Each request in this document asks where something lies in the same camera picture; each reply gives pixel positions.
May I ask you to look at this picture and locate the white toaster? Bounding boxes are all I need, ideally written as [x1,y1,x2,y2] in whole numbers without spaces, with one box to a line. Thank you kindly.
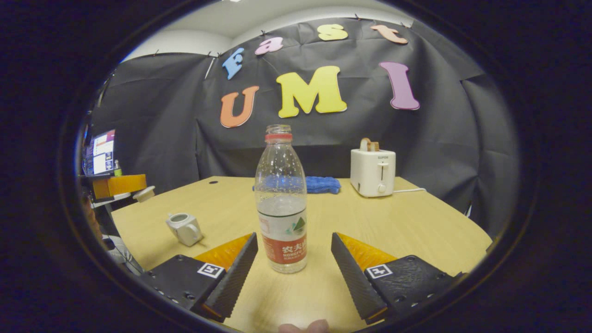
[350,148,396,198]

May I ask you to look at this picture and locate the blue cloth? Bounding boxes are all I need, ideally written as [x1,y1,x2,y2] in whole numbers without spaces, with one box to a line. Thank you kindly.
[253,176,341,195]

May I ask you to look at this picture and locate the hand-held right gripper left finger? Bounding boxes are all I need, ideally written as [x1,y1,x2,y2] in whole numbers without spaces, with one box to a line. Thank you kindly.
[139,233,259,323]

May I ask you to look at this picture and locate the clear plastic water bottle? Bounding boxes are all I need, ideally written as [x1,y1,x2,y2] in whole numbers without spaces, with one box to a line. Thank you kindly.
[254,124,308,274]

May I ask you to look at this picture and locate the white teacup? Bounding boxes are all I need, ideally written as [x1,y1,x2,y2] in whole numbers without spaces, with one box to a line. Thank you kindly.
[166,213,204,247]

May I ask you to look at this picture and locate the black backdrop cloth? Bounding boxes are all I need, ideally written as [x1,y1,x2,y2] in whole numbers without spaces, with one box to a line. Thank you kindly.
[88,18,521,241]

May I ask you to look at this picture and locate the computer monitor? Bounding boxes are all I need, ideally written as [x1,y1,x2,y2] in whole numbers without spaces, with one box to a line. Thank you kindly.
[83,129,116,176]

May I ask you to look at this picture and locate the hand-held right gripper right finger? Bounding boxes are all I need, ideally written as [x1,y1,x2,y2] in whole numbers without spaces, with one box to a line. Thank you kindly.
[331,233,463,325]

